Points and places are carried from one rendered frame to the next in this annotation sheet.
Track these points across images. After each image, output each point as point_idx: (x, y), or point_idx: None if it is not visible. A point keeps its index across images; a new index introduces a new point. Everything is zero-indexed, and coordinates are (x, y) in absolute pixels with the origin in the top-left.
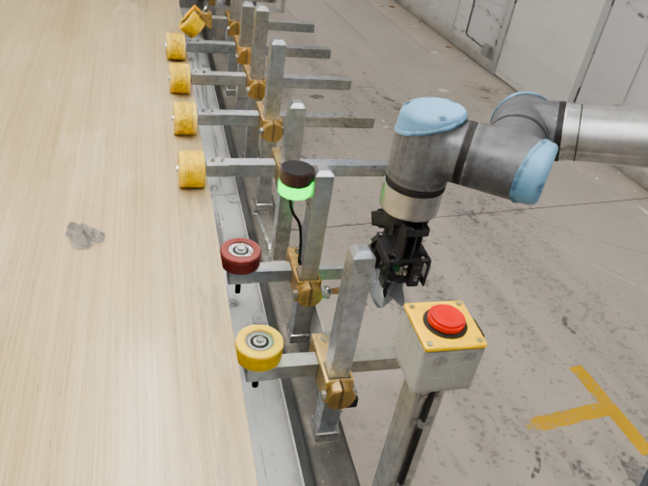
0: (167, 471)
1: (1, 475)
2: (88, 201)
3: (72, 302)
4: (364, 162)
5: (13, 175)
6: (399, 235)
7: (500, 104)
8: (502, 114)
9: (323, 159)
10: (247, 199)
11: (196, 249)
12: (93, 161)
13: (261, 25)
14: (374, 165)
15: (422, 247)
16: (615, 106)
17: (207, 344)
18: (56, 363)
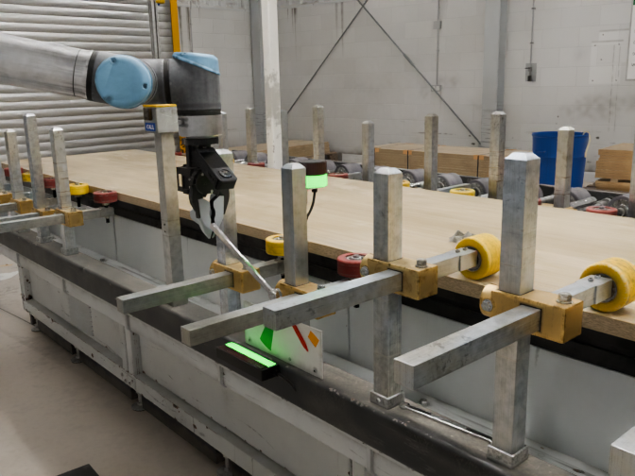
0: (277, 217)
1: (335, 208)
2: None
3: (405, 228)
4: (321, 292)
5: (594, 246)
6: None
7: (146, 68)
8: (145, 63)
9: (371, 280)
10: (544, 461)
11: None
12: (585, 264)
13: None
14: (304, 294)
15: (184, 168)
16: (54, 43)
17: (310, 234)
18: (370, 219)
